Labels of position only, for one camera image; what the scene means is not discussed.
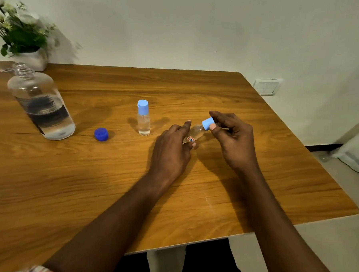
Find white wall socket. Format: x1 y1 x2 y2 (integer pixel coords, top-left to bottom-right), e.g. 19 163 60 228
252 77 283 97

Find person's right forearm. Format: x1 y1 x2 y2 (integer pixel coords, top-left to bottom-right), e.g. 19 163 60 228
231 167 344 272

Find white curtain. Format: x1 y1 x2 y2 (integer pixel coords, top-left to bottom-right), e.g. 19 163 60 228
329 110 359 180

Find large clear water bottle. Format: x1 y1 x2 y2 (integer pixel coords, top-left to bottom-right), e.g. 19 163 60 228
4 62 79 142

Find dark blue bottle cap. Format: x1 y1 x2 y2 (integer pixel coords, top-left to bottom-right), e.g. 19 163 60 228
94 127 109 142

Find wooden table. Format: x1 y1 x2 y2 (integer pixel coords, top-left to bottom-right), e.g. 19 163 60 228
0 60 359 272

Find light blue bottle cap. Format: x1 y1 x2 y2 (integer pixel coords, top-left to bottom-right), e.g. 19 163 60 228
201 116 216 131

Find white plant pot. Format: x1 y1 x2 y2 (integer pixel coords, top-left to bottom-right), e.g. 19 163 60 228
9 46 49 72

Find person's left hand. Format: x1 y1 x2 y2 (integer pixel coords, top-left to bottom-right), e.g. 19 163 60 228
146 118 198 190

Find small clear bottle blue cap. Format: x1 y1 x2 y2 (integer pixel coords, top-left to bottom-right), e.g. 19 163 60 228
136 99 152 136

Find white flower plant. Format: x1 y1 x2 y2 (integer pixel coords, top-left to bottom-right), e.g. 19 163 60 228
0 0 59 59

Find person's legs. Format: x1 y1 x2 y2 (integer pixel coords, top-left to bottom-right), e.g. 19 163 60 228
111 232 248 272

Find small clear bottle red label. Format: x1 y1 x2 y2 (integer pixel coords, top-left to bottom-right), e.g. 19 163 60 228
183 124 205 146

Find person's right hand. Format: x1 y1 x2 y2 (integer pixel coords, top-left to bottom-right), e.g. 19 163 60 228
206 110 263 176

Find person's left forearm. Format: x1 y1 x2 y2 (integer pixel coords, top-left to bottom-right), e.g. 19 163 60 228
42 167 169 272

